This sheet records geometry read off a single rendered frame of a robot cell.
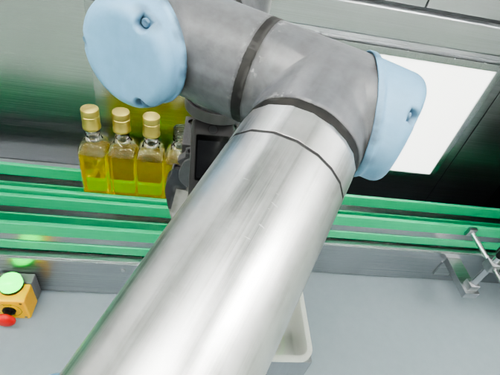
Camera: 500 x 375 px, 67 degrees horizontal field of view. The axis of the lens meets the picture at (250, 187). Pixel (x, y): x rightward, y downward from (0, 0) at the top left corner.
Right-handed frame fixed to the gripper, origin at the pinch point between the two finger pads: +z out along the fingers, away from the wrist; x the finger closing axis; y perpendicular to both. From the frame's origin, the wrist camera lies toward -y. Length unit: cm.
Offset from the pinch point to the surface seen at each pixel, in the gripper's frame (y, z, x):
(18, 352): 0, 43, 34
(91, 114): 28.3, 2.2, 22.0
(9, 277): 11, 33, 37
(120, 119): 28.4, 2.5, 16.7
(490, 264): 14, 22, -69
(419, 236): 26, 27, -58
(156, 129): 28.6, 4.0, 9.8
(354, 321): 10, 43, -42
